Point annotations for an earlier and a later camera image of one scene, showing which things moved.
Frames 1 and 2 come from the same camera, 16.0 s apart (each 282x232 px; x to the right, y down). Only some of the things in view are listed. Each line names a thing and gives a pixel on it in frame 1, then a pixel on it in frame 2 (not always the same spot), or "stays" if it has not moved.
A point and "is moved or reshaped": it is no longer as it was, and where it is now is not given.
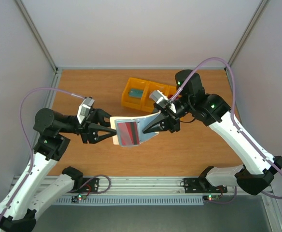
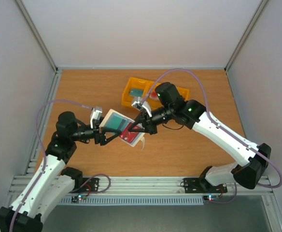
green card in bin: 135,93 stays
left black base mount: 92,186 stays
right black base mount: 201,185 stays
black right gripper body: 171,117 → 147,122
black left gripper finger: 99,114 → 104,129
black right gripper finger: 162,122 → 139,130
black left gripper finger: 93,137 → 109,139
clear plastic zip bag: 143,121 is moved or reshaped
